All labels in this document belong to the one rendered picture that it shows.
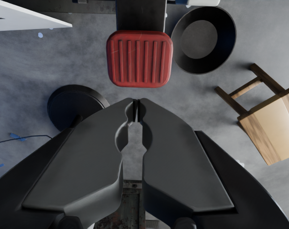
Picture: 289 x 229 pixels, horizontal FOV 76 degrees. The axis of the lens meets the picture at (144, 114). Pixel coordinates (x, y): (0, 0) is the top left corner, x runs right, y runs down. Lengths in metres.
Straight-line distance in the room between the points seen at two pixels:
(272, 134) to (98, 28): 0.91
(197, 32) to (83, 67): 0.60
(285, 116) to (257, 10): 0.49
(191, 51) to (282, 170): 1.18
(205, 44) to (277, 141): 0.56
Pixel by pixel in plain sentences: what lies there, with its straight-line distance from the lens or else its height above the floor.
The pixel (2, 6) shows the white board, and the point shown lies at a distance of 0.63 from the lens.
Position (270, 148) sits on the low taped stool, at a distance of 1.02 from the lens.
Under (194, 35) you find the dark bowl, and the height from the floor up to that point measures 0.00.
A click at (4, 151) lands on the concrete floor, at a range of 1.62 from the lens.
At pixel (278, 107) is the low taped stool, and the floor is 0.33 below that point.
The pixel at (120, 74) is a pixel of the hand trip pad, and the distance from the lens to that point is 0.21.
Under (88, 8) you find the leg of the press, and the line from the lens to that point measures 0.96.
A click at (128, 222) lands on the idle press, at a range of 1.42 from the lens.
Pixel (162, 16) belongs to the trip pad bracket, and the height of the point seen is 0.70.
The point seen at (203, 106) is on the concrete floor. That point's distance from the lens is 1.15.
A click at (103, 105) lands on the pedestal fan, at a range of 1.08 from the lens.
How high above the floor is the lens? 0.96
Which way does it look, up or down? 58 degrees down
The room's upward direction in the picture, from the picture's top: 180 degrees clockwise
